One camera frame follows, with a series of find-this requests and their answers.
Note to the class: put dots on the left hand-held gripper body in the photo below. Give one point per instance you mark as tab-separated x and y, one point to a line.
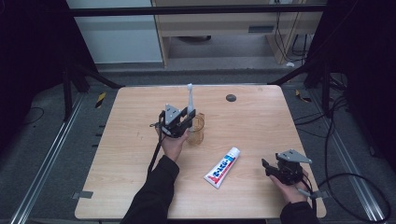
172	119

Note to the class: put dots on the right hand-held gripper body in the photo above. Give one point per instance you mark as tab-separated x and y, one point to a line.
289	169

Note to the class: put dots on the white electric toothbrush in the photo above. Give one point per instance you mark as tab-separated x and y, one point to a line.
190	96

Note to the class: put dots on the amber patterned glass cup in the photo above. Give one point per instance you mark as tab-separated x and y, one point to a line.
198	137

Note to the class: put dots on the person's right hand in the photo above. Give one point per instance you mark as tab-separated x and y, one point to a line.
292	193

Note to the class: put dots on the person's left hand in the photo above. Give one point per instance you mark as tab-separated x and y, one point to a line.
172	146

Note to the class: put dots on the grey tape piece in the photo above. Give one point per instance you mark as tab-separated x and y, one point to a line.
82	195
320	194

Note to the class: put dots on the round dark table grommet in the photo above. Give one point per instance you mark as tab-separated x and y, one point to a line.
231	98

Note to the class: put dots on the white toothpaste tube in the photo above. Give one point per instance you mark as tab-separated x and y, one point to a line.
222	169

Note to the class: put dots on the yellow black tape strip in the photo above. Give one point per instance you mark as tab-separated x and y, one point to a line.
302	97
100	100

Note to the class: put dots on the black metal stand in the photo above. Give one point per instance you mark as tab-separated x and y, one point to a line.
67	93
325	90

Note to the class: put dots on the wooden desk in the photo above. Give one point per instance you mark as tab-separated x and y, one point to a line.
218	23

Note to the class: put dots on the white cabinet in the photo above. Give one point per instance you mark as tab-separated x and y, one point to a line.
118	37

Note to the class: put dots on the black horizontal bar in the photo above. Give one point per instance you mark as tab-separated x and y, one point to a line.
186	10

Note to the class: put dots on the white plug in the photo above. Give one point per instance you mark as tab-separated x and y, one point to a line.
290	64

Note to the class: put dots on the black curtain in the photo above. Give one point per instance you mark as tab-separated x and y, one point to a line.
367	77
28	62

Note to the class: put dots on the aluminium floor rail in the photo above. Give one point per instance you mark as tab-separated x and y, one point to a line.
351	168
46	158

